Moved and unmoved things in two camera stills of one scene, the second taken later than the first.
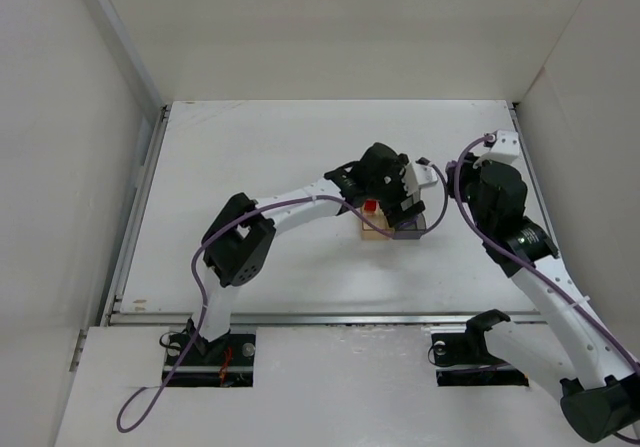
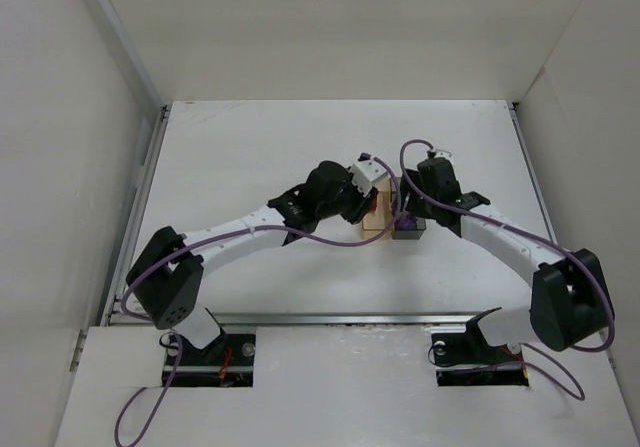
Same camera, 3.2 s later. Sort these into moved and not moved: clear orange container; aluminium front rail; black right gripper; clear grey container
Moved: black right gripper
Not moved: clear grey container; aluminium front rail; clear orange container
